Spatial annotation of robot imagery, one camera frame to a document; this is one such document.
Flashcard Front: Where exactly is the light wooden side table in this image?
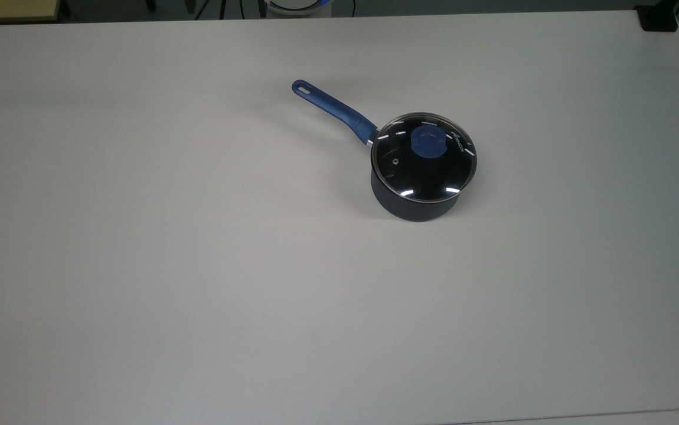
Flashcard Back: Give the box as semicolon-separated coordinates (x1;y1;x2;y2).
0;0;61;24

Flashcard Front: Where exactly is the glass lid blue knob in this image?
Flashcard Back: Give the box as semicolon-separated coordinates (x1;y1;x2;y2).
370;112;478;203

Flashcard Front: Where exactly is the black pole with clamp base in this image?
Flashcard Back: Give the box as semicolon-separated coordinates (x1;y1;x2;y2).
634;0;679;32

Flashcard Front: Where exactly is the dark blue saucepan blue handle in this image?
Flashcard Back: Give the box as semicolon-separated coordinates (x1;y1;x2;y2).
291;80;478;223

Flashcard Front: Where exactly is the white robot base blue ring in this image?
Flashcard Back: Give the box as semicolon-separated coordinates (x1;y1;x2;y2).
265;0;335;18

